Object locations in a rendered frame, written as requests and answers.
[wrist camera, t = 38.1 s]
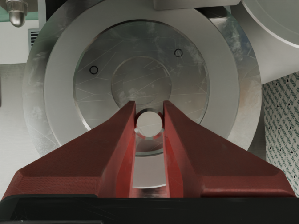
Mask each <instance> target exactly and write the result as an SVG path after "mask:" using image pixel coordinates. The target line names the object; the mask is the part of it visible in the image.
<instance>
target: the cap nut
mask: <svg viewBox="0 0 299 224"><path fill-rule="evenodd" d="M6 5H7V13H8V14H9V19H10V22H11V24H12V25H13V26H15V27H17V28H20V27H22V26H23V25H24V24H25V16H27V6H28V3H27V2H25V1H23V0H6Z"/></svg>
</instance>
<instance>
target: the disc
mask: <svg viewBox="0 0 299 224"><path fill-rule="evenodd" d="M101 1H104V0H68V1H66V2H65V3H64V4H63V5H62V6H60V7H59V8H58V9H57V10H56V11H55V12H54V14H53V15H52V16H51V17H50V18H49V19H48V21H47V22H46V23H45V25H44V26H43V28H42V29H41V31H40V32H39V34H38V36H37V38H36V39H35V41H34V44H33V46H32V48H31V51H30V53H29V56H28V59H27V63H26V66H25V70H24V77H23V87H22V101H23V110H24V117H25V121H26V125H27V128H28V132H29V134H30V137H31V140H32V142H33V144H34V146H35V148H36V150H37V152H38V154H39V155H40V157H43V156H44V155H46V154H48V153H50V152H51V151H53V150H55V149H57V148H59V147H60V145H59V143H58V142H57V140H56V138H55V136H54V134H53V132H52V130H51V128H50V125H49V123H48V119H47V116H46V112H45V108H44V98H43V84H44V74H45V69H46V65H47V62H48V59H49V56H50V54H51V51H52V49H53V47H54V45H55V43H56V42H57V40H58V38H59V37H60V35H61V34H62V32H63V31H64V30H65V29H66V28H67V26H68V25H69V24H70V23H71V22H72V21H73V20H74V19H75V18H76V17H78V16H79V15H80V14H81V13H82V12H84V11H85V10H86V9H88V8H90V7H92V6H93V5H95V4H97V3H99V2H101ZM195 9H197V10H198V11H200V12H201V13H202V14H204V15H205V16H206V17H207V18H208V19H209V20H210V21H211V22H212V23H213V24H214V25H215V26H216V27H217V28H218V29H219V31H220V32H221V33H222V35H223V36H224V38H225V39H226V41H227V42H228V44H229V46H230V48H231V50H232V53H233V55H234V58H235V61H236V64H237V68H238V73H239V80H240V101H239V108H238V113H237V117H236V120H235V123H234V126H233V128H232V131H231V133H230V135H229V137H228V138H227V140H228V141H230V142H232V143H234V144H235V145H237V146H239V147H241V148H243V149H245V150H248V148H249V146H250V144H251V142H252V140H253V137H254V135H255V131H256V128H257V125H258V122H259V116H260V111H261V103H262V85H261V76H260V71H259V65H258V62H257V59H256V56H255V52H254V50H253V48H252V46H251V43H250V41H249V39H248V37H247V36H246V34H245V32H244V30H243V29H242V27H241V26H240V24H239V23H238V22H237V20H236V19H235V18H234V17H233V16H232V15H231V14H230V12H229V11H228V10H227V9H226V8H225V7H224V6H215V7H201V8H195ZM132 198H167V189H166V185H165V186H161V187H156V188H132Z"/></svg>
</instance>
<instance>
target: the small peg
mask: <svg viewBox="0 0 299 224"><path fill-rule="evenodd" d="M134 130H135V132H136V134H137V135H138V136H139V137H141V138H142V139H145V140H154V139H156V138H158V137H160V136H161V135H162V133H163V132H164V130H165V119H164V116H163V115H162V114H161V113H160V112H159V111H158V110H156V109H153V108H146V109H143V110H141V111H140V112H139V113H138V114H137V115H136V116H135V118H134Z"/></svg>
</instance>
